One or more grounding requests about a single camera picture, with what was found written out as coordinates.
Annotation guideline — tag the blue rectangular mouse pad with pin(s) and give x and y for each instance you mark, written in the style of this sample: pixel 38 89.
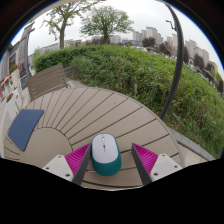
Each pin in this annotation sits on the blue rectangular mouse pad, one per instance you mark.
pixel 24 128

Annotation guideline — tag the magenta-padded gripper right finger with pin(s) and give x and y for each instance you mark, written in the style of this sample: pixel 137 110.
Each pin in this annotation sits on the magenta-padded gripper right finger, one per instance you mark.
pixel 146 159

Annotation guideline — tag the round-crowned tree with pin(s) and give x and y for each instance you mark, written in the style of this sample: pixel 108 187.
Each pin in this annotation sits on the round-crowned tree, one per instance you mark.
pixel 106 21

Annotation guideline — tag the white planter with orange flowers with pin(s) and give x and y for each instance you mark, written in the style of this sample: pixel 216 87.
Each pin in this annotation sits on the white planter with orange flowers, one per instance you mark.
pixel 11 105

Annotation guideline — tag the white planter with red flowers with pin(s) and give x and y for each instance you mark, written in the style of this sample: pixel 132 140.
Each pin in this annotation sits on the white planter with red flowers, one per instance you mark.
pixel 14 75

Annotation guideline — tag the brown slatted garden chair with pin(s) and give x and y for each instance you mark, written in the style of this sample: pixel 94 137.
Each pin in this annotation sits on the brown slatted garden chair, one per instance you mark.
pixel 46 81

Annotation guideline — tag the thin-crowned tree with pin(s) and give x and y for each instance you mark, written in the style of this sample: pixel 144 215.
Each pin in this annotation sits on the thin-crowned tree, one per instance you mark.
pixel 62 36

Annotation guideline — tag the white and teal computer mouse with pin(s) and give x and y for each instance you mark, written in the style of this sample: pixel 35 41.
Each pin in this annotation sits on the white and teal computer mouse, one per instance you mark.
pixel 106 153

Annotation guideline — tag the dark tall sign pillar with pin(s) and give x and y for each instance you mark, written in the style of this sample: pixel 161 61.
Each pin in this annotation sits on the dark tall sign pillar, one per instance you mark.
pixel 24 50

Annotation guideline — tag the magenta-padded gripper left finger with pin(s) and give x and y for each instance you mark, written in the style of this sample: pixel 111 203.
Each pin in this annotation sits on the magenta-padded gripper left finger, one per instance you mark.
pixel 76 159

